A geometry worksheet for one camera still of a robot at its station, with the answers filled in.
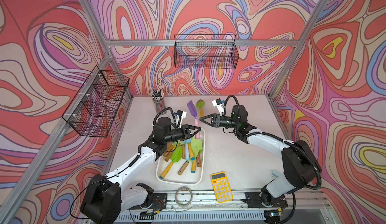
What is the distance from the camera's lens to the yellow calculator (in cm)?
75

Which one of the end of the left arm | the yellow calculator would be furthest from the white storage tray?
the end of the left arm

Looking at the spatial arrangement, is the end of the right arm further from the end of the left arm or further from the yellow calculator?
the yellow calculator

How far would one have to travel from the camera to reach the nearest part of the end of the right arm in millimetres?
651

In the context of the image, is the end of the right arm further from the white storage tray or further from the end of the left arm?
the white storage tray

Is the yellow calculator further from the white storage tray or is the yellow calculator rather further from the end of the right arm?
the end of the right arm

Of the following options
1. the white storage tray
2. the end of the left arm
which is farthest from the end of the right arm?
the white storage tray

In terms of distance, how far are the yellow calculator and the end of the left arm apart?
0.30 meters

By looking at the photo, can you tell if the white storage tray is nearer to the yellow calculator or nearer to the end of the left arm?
the yellow calculator

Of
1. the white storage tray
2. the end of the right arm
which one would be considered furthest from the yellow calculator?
the end of the right arm

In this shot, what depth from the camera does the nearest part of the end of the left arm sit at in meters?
0.61

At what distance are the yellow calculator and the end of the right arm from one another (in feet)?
0.96
